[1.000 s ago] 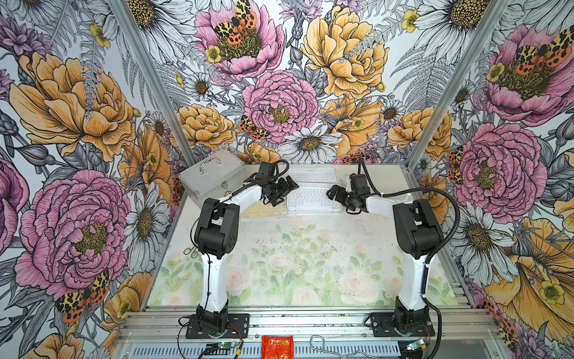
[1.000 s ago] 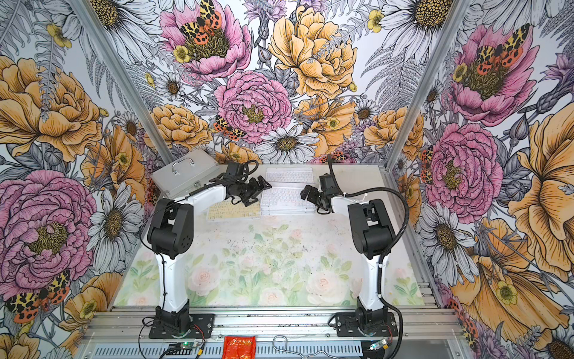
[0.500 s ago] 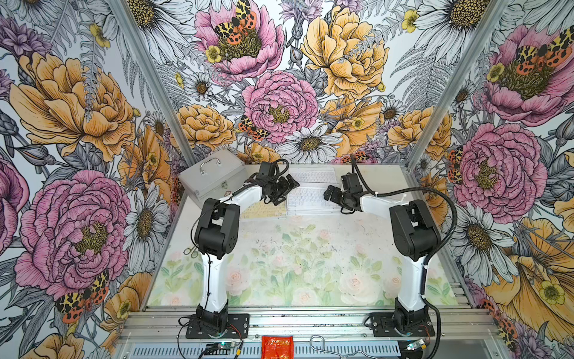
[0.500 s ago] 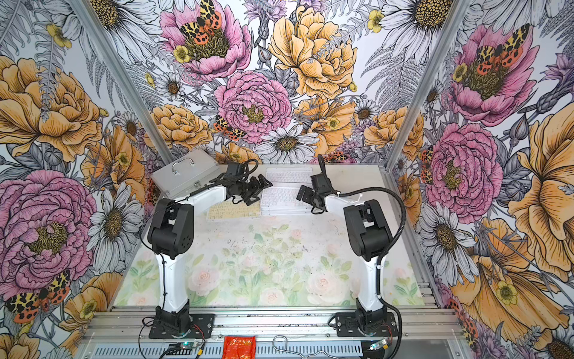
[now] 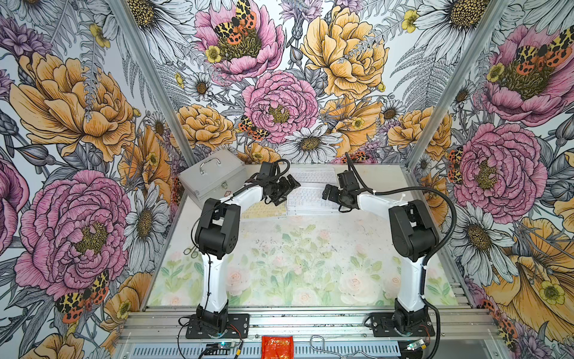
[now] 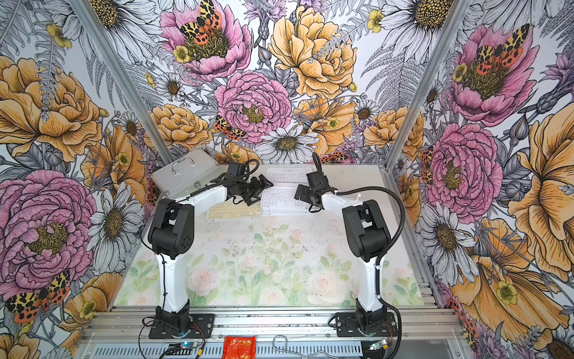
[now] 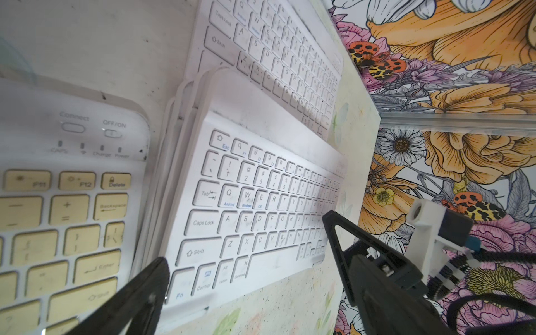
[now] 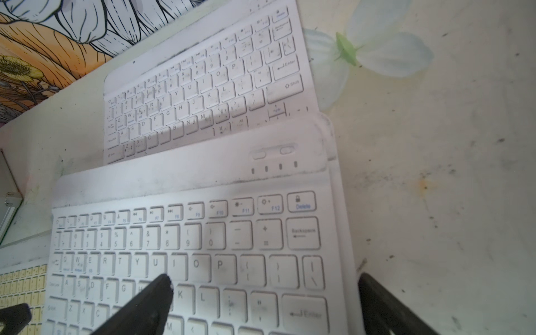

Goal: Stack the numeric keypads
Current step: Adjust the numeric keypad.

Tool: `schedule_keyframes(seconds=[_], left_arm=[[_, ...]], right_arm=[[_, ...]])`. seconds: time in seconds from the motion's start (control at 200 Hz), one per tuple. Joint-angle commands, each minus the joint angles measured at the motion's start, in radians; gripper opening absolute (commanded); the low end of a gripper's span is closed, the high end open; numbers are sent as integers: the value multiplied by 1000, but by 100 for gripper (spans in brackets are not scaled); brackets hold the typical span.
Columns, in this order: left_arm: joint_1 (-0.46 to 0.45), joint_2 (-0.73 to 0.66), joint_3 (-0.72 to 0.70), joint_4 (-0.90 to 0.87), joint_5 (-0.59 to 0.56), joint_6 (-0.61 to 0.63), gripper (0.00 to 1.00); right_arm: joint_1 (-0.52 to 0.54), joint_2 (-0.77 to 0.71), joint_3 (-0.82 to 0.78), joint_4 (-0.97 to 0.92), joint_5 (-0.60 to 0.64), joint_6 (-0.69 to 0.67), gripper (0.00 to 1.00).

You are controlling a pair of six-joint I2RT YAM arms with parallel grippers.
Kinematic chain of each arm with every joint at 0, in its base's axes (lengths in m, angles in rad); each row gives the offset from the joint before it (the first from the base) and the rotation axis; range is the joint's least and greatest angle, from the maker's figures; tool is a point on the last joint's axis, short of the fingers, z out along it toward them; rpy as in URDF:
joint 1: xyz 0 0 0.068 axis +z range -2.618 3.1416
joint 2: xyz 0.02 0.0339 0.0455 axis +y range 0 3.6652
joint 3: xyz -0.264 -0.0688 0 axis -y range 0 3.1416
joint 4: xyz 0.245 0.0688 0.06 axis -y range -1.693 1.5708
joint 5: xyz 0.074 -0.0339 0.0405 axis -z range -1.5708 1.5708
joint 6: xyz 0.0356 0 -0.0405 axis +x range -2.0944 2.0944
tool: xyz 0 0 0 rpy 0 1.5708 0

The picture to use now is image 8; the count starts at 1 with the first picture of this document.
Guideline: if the white keyboard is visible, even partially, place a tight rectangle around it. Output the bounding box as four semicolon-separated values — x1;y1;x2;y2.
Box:
42;114;349;334
103;1;319;164

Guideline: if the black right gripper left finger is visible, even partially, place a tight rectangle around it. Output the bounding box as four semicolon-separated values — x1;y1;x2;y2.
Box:
93;274;174;335

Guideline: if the pink keyboard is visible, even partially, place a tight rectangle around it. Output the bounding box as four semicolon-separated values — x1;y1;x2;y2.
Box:
318;113;365;334

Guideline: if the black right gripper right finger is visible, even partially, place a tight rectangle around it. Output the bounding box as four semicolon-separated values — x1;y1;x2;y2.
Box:
358;273;438;335

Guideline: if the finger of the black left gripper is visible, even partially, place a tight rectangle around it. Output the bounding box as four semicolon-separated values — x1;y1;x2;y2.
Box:
0;303;32;335

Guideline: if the yellow keyboard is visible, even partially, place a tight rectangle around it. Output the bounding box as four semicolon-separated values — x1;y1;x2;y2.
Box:
1;261;47;334

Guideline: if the silver metal case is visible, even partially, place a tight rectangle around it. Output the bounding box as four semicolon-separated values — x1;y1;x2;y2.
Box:
0;151;23;241

